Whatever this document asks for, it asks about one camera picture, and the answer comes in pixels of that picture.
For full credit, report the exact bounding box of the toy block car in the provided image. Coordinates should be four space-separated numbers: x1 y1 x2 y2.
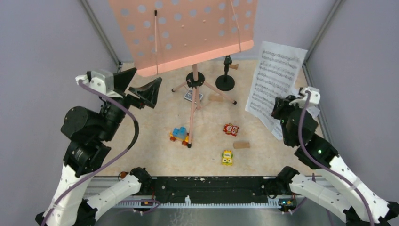
170 127 191 148

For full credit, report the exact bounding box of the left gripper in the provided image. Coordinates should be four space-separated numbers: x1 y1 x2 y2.
99 67 163 140

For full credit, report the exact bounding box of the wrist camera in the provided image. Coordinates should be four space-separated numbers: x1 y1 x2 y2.
296 86 321 108
75 69 120 97

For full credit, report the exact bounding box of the right microphone on stand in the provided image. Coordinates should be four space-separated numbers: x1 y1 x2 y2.
215 55 235 91

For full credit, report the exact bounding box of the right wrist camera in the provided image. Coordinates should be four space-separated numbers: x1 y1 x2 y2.
296 86 321 108

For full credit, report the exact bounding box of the sheet music page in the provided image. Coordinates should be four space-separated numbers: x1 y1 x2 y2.
245 41 308 141
290 88 320 118

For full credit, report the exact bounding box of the left microphone on stand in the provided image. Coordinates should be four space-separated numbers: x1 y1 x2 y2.
186 72 205 88

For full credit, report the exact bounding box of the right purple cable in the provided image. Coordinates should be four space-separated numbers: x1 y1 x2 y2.
282 90 375 226

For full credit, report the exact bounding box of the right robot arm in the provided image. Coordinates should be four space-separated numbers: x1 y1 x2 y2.
271 92 399 226

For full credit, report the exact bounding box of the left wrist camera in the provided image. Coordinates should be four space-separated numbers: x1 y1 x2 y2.
75 69 120 97

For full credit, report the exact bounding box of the microphone on stand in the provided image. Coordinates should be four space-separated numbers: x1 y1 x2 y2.
215 55 235 91
186 72 205 88

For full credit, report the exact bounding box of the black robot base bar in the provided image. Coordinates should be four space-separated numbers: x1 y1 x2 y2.
140 176 287 204

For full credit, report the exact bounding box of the wooden block near owl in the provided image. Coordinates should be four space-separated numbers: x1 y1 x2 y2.
233 142 251 149

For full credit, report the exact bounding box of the wooden block behind microphone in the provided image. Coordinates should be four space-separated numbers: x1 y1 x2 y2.
229 64 239 70

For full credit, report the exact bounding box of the yellow owl toy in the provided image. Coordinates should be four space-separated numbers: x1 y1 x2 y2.
222 150 233 166

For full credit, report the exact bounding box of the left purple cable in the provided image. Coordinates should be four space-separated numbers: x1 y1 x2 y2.
40 79 161 226

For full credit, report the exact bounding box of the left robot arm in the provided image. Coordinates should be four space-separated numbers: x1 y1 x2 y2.
35 68 162 226

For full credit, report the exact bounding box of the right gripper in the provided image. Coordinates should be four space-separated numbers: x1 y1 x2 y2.
270 94 306 145

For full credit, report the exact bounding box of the red owl toy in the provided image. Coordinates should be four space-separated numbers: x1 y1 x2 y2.
223 123 239 137

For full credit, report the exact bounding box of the purple cable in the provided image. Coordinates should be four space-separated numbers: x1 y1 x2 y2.
40 79 161 226
282 90 375 226

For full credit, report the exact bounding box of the pink music stand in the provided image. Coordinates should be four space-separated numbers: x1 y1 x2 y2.
108 0 259 148

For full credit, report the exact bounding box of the wooden block centre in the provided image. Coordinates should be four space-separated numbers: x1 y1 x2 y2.
208 94 224 102

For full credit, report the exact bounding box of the blue playing card deck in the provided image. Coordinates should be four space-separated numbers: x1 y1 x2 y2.
184 89 203 102

